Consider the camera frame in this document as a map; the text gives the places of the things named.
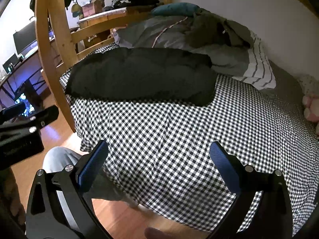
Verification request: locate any dark olive garment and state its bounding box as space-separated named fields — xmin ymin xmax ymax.
xmin=185 ymin=12 xmax=251 ymax=49

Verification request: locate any dark desk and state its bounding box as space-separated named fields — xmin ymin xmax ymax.
xmin=1 ymin=46 xmax=51 ymax=108

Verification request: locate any black computer monitor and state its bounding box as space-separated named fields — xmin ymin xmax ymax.
xmin=13 ymin=21 xmax=36 ymax=54

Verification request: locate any pink plush toy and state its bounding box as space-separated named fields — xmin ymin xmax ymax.
xmin=302 ymin=94 xmax=319 ymax=135

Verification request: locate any teal pillow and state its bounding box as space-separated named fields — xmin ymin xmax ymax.
xmin=151 ymin=2 xmax=200 ymax=17

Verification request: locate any person's jeans leg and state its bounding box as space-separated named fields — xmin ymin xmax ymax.
xmin=43 ymin=142 xmax=138 ymax=208

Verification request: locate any grey quilt with stripe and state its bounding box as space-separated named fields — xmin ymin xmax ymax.
xmin=114 ymin=16 xmax=249 ymax=77

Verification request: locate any wooden bunk bed frame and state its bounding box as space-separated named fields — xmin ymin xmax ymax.
xmin=34 ymin=0 xmax=173 ymax=132

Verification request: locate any dark green large jacket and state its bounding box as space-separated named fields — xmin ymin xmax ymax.
xmin=65 ymin=48 xmax=217 ymax=106

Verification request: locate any white grey striped pillow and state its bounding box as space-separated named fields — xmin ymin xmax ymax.
xmin=232 ymin=31 xmax=276 ymax=90

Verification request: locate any black white checkered bedsheet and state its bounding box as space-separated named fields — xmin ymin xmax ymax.
xmin=59 ymin=43 xmax=319 ymax=236

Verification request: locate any cardboard box on shelf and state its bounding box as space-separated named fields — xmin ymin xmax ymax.
xmin=82 ymin=0 xmax=104 ymax=18

